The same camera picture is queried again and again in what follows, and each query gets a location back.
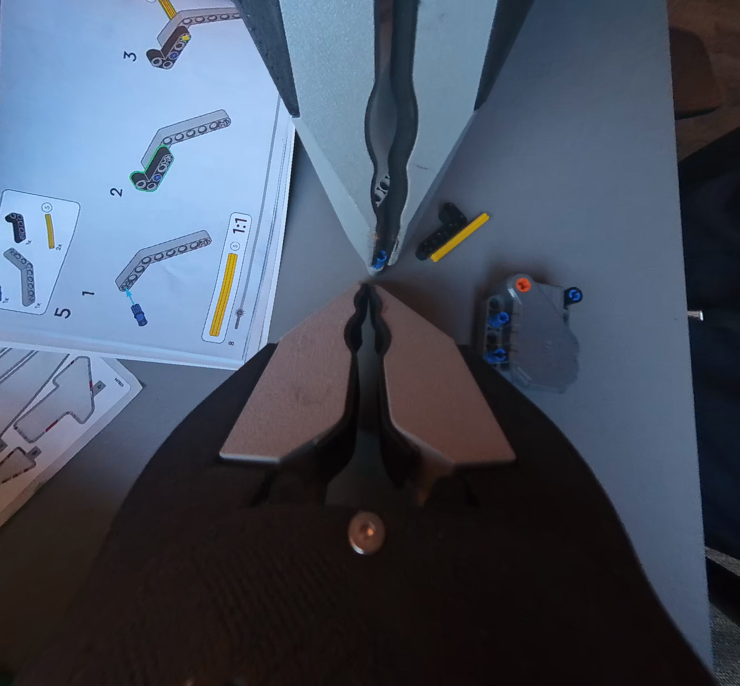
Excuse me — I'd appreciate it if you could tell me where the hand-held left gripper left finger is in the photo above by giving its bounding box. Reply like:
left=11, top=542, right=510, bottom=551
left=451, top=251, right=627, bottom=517
left=219, top=282, right=371, bottom=493

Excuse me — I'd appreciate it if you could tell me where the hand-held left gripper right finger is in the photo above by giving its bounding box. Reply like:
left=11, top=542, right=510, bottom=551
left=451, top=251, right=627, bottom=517
left=370, top=283, right=516, bottom=505

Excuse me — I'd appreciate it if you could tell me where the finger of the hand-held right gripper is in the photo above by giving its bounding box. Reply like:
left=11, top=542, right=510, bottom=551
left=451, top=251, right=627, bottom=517
left=211, top=0, right=383, bottom=272
left=384, top=0, right=556, bottom=268

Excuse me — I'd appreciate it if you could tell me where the grey lego motor block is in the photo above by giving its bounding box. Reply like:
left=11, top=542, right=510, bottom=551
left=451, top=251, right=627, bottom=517
left=479, top=273, right=584, bottom=396

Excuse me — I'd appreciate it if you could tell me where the yellow lego axle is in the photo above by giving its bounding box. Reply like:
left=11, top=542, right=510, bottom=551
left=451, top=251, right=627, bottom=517
left=431, top=211, right=491, bottom=263

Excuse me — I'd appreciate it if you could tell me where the black angled lego beam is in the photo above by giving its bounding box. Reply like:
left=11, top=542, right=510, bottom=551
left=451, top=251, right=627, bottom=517
left=415, top=202, right=458, bottom=262

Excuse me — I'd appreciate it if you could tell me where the white sticker sheet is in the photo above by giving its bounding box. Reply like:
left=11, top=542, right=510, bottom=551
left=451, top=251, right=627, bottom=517
left=0, top=346, right=144, bottom=526

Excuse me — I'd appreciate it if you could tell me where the white instruction booklet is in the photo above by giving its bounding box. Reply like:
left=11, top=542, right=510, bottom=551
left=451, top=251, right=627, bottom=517
left=0, top=0, right=297, bottom=369

